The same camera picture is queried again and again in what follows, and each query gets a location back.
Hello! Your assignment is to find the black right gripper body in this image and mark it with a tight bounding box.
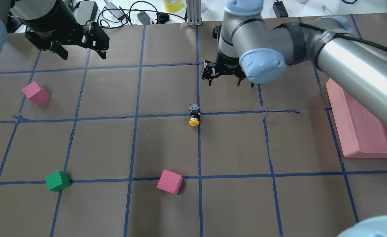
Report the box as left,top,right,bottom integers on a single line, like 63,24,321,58
202,53,246,81

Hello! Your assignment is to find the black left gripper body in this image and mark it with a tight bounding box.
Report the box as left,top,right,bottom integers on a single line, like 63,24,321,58
16,0,93,50

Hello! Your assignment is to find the yellow push button switch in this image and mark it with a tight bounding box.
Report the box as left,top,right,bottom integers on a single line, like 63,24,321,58
189,104,201,126

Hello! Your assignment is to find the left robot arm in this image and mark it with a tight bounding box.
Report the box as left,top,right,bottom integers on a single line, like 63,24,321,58
0,0,110,60

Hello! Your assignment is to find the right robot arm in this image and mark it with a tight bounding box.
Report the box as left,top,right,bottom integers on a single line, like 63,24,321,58
196,12,387,237

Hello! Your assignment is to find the black power brick left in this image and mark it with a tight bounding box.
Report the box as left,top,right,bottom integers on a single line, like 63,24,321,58
74,1,98,25

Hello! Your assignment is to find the pink cube far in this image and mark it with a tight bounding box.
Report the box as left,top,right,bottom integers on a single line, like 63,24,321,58
22,81,51,106

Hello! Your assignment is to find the pink cube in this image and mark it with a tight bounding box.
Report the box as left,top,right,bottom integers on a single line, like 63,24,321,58
156,170,183,195
22,81,51,106

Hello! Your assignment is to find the black power adapter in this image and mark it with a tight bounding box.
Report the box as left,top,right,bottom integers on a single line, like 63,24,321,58
272,0,289,18

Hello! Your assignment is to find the yellow tape roll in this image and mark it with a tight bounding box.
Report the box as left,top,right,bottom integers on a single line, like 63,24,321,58
163,0,183,13

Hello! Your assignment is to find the pink cube centre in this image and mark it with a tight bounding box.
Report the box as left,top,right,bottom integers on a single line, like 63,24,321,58
156,170,183,195

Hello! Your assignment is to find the green cube far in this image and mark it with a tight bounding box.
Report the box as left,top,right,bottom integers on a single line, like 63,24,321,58
45,171,71,192

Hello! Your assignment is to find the pink plastic bin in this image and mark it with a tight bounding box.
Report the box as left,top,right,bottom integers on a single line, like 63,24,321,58
326,78,387,159

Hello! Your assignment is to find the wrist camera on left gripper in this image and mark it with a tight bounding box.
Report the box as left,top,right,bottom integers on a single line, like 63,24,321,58
81,21,110,50

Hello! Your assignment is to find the aluminium frame post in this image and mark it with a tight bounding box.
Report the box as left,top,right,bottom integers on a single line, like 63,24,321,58
186,0,203,26

